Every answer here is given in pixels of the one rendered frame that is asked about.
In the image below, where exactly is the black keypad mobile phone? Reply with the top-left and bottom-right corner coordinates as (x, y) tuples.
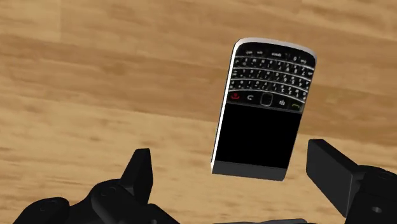
(211, 37), (317, 182)

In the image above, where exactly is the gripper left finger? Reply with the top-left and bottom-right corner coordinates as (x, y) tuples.
(12, 148), (181, 224)

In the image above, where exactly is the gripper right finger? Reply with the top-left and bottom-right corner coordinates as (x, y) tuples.
(305, 138), (397, 224)

